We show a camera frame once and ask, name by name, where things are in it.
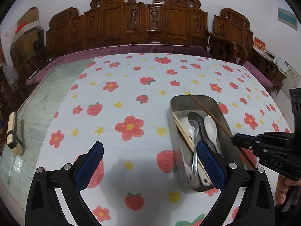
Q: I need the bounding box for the metal spoon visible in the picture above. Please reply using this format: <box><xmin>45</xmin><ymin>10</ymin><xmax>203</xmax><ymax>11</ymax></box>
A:
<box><xmin>188</xmin><ymin>119</ymin><xmax>202</xmax><ymax>176</ymax></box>
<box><xmin>188</xmin><ymin>112</ymin><xmax>201</xmax><ymax>176</ymax></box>

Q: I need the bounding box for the carved wooden armchair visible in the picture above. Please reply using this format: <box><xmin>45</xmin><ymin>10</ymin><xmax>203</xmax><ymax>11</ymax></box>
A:
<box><xmin>208</xmin><ymin>8</ymin><xmax>254</xmax><ymax>65</ymax></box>

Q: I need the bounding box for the purple seat cushion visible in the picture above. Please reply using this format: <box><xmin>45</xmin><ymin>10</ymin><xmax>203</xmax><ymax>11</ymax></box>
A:
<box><xmin>243</xmin><ymin>61</ymin><xmax>273</xmax><ymax>88</ymax></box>

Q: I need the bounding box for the person right hand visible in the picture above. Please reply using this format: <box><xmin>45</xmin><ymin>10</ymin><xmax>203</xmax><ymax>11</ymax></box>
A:
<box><xmin>275</xmin><ymin>174</ymin><xmax>295</xmax><ymax>205</ymax></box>

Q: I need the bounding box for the grey metal tray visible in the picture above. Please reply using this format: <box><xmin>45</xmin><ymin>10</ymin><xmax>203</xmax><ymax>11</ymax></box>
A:
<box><xmin>167</xmin><ymin>94</ymin><xmax>246</xmax><ymax>193</ymax></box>

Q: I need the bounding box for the light bamboo chopstick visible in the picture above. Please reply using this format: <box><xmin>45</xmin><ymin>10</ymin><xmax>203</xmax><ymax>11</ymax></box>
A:
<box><xmin>173</xmin><ymin>113</ymin><xmax>211</xmax><ymax>186</ymax></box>
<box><xmin>173</xmin><ymin>114</ymin><xmax>194</xmax><ymax>152</ymax></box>

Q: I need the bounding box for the dark brown chopstick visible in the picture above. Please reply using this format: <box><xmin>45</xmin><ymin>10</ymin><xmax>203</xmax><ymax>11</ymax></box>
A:
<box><xmin>189</xmin><ymin>94</ymin><xmax>256</xmax><ymax>170</ymax></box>

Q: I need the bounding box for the strawberry flower tablecloth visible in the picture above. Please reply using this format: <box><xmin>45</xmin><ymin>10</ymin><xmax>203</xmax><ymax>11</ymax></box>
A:
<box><xmin>37</xmin><ymin>53</ymin><xmax>290</xmax><ymax>225</ymax></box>

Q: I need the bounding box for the carved wooden bench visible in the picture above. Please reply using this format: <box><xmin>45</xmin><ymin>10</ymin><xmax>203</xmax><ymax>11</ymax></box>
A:
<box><xmin>46</xmin><ymin>0</ymin><xmax>208</xmax><ymax>57</ymax></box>

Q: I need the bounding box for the white plastic spoon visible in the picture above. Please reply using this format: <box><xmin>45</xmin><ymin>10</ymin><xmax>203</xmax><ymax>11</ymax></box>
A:
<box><xmin>204</xmin><ymin>115</ymin><xmax>222</xmax><ymax>155</ymax></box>

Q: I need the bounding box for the red sign card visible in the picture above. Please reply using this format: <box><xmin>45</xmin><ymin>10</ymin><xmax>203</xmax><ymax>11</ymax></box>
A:
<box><xmin>253</xmin><ymin>37</ymin><xmax>266</xmax><ymax>52</ymax></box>

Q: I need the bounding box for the wooden side table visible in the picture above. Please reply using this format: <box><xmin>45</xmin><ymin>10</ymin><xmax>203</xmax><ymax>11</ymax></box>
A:
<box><xmin>251</xmin><ymin>48</ymin><xmax>287</xmax><ymax>94</ymax></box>

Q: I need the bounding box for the white ladle spoon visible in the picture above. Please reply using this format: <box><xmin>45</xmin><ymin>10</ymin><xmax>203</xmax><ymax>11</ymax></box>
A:
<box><xmin>179</xmin><ymin>117</ymin><xmax>195</xmax><ymax>142</ymax></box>

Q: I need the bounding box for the white wall electrical box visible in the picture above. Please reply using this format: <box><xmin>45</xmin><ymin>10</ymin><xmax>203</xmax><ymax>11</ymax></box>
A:
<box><xmin>282</xmin><ymin>65</ymin><xmax>300</xmax><ymax>99</ymax></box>

